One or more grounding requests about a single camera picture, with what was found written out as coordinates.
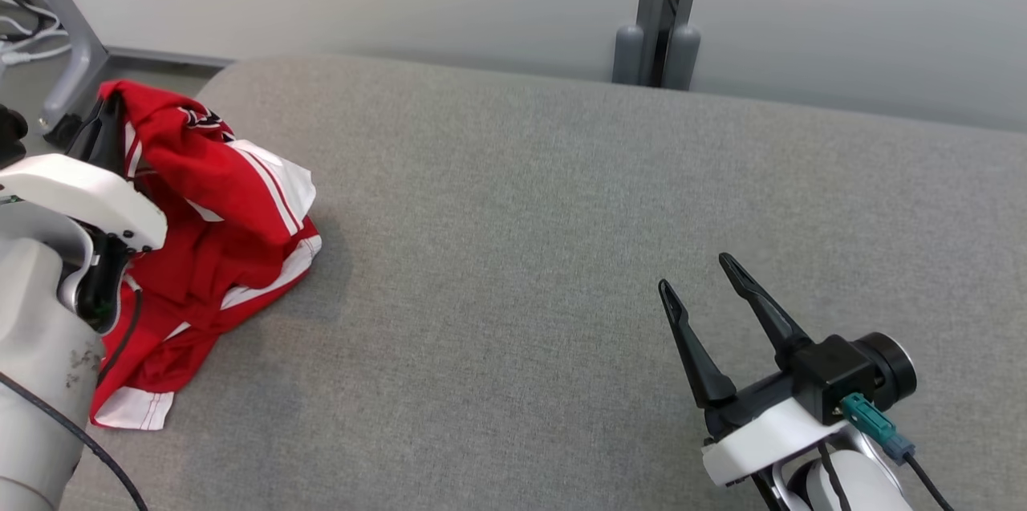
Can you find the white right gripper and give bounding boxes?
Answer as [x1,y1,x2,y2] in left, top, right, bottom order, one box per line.
[658,253,851,488]

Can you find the red Bulls 23 jersey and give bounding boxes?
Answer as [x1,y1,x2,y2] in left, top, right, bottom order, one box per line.
[96,79,318,255]

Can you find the red shorts with white stripe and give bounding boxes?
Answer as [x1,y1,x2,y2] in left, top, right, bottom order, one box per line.
[90,206,323,432]

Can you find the white cable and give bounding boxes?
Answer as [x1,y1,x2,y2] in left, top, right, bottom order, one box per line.
[0,12,67,45]
[0,44,75,67]

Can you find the grey wall baseboard strip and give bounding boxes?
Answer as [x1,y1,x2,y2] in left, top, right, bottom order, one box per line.
[104,46,235,69]

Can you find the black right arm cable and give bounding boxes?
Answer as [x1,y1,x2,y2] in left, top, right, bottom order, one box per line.
[818,439,956,511]

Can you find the teal right camera connector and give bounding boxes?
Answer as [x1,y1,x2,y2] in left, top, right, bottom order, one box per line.
[840,392,915,461]

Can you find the grey metal partition post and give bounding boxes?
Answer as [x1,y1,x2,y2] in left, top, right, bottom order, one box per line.
[611,0,709,91]

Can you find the grey wheeled metal stand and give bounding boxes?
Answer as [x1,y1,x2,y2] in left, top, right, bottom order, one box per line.
[0,0,111,149]

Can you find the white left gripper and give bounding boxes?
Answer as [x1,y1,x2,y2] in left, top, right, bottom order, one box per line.
[0,94,168,253]

